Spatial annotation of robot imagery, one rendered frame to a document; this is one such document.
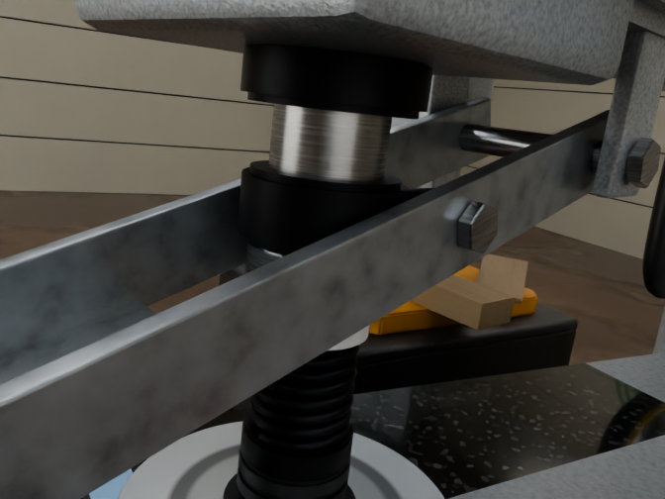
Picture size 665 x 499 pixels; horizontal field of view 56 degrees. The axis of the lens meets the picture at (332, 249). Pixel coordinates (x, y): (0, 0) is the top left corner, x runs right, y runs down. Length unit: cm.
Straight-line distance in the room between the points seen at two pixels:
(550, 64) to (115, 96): 615
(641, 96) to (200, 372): 33
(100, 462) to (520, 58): 22
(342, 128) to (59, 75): 603
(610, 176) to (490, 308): 71
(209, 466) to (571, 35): 34
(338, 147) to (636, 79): 21
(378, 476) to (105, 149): 605
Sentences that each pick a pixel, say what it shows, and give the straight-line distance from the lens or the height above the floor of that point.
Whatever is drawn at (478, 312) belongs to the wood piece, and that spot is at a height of 81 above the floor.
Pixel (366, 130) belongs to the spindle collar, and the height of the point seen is 113.
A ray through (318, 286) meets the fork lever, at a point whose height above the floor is 106.
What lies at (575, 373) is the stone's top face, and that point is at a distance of 79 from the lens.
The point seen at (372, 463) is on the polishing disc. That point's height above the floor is 89.
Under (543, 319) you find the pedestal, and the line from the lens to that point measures 141.
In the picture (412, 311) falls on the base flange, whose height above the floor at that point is 78.
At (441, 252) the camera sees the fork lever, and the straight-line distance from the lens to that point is 34.
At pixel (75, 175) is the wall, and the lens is 641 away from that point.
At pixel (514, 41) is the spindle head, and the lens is 27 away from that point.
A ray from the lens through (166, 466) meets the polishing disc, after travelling 46.
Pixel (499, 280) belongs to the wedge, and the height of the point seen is 80.
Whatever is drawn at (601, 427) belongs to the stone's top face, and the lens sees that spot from 68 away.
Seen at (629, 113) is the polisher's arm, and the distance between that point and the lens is 45.
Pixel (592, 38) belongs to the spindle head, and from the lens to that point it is 32.
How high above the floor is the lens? 115
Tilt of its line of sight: 14 degrees down
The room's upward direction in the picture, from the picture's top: 7 degrees clockwise
